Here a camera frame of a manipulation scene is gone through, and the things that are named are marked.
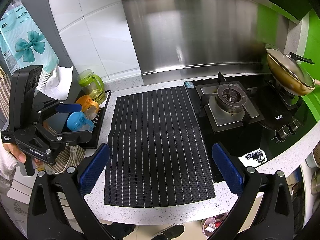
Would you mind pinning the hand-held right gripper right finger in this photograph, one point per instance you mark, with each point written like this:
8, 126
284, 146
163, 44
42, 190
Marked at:
227, 172

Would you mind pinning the stainless steel backsplash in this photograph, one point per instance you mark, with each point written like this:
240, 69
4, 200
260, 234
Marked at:
187, 30

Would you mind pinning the black drying tray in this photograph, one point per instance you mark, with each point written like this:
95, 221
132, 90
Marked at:
100, 127

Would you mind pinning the striped apron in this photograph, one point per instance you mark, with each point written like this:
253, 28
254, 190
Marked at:
72, 155

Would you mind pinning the blue lidded cup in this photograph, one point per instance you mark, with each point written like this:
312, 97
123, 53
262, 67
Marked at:
78, 121

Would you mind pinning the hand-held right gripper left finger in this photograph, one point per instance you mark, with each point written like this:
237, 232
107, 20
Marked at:
96, 172

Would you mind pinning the black gas stove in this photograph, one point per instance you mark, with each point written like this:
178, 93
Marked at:
265, 110

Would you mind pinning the dark grey cabinet panel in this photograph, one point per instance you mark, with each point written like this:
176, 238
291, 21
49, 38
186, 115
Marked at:
52, 25

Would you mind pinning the black stove knob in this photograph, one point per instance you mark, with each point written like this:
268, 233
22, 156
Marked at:
283, 131
294, 125

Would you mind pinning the white bowl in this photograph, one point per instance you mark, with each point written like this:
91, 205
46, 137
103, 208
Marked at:
315, 155

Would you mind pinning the small teal sponge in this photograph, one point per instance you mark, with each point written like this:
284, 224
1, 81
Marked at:
189, 84

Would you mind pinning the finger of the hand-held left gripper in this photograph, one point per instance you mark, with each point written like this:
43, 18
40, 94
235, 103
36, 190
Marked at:
75, 136
68, 108

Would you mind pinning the trash bin with white liner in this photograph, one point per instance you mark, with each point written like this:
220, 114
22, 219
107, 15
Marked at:
212, 227

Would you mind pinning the glass pan lid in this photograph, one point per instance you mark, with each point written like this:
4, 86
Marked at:
285, 60

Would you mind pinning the person's left hand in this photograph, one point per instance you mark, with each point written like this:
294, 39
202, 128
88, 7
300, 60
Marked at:
18, 155

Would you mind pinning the pale teal packet with bow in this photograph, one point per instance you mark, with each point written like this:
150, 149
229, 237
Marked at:
27, 35

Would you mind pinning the golden wok pan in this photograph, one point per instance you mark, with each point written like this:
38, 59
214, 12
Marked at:
287, 82

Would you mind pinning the steel pot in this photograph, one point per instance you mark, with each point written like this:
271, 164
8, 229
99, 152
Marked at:
315, 182

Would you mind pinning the person's black shoe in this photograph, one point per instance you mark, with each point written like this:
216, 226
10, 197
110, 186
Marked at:
170, 231

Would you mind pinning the green lidded jug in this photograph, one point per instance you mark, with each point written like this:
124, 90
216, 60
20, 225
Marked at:
91, 85

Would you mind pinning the white paper towel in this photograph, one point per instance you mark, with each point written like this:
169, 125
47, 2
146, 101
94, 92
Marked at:
60, 80

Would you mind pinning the black striped mat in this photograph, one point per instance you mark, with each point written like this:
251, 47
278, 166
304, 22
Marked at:
160, 145

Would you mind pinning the orange lidded cup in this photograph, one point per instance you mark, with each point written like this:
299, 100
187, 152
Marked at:
86, 102

